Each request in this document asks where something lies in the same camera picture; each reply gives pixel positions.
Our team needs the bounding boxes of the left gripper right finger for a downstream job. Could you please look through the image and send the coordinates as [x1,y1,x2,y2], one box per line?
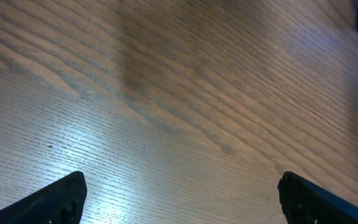
[278,171,358,224]

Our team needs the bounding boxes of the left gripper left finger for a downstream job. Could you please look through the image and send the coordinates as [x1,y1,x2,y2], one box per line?
[0,171,87,224]

